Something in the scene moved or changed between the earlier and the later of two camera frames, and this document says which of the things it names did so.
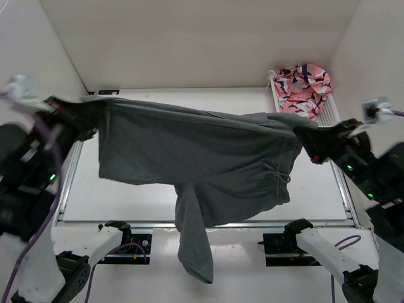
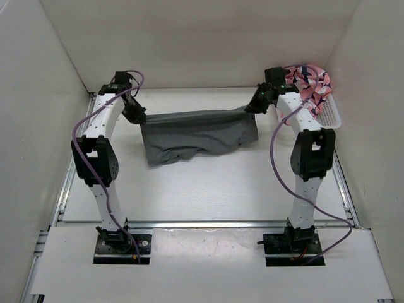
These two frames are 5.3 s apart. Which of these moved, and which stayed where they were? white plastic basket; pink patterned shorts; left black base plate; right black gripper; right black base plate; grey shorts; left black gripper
Moved: left black gripper; right black gripper; grey shorts
Stayed: right black base plate; white plastic basket; left black base plate; pink patterned shorts
